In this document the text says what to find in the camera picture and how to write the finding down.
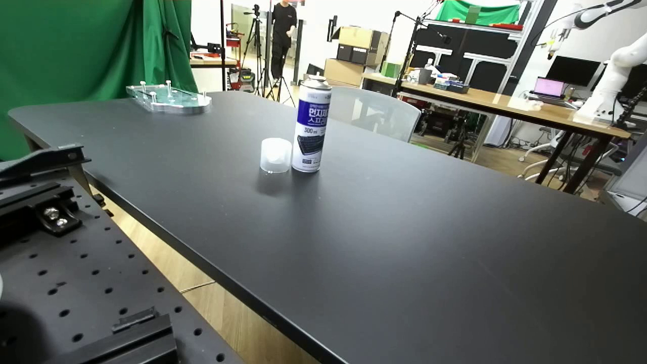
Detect blue white spray can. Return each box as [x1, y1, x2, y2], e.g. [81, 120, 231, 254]
[288, 73, 333, 176]

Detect stacked cardboard boxes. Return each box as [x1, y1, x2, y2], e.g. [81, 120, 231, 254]
[321, 24, 390, 88]

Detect small black tripod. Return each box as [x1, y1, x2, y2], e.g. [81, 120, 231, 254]
[447, 112, 477, 162]

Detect person in black clothes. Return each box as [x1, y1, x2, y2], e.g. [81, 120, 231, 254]
[266, 0, 300, 81]

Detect long wooden desk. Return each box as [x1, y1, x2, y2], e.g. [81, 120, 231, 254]
[362, 71, 635, 196]

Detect black panel shelf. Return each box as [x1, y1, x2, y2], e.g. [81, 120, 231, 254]
[402, 18, 536, 94]

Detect green cloth on shelf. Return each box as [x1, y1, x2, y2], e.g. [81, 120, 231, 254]
[433, 0, 525, 27]

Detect laptop with pink screen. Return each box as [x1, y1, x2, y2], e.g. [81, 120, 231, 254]
[530, 74, 570, 103]

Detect black clamp bar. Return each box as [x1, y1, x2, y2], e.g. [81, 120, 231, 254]
[44, 305, 179, 364]

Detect black perforated breadboard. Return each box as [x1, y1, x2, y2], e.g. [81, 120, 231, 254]
[0, 176, 245, 364]

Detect black computer monitor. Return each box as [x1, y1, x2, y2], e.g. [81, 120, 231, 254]
[543, 55, 604, 90]

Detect green curtain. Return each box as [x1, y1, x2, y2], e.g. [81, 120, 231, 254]
[0, 0, 218, 162]

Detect black camera tripod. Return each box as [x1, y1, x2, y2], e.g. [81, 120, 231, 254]
[240, 2, 268, 90]

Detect black metal bracket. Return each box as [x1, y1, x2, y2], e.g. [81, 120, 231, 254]
[0, 142, 93, 238]

